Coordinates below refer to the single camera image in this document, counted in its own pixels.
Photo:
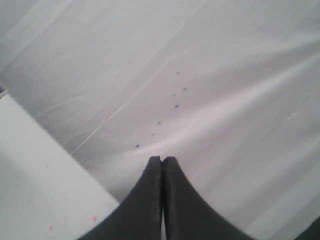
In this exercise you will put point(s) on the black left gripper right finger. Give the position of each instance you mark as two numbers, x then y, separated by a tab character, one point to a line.
187	216

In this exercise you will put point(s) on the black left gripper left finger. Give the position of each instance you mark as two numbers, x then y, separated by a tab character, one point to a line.
139	215

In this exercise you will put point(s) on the white backdrop sheet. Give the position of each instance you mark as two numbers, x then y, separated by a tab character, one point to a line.
91	89

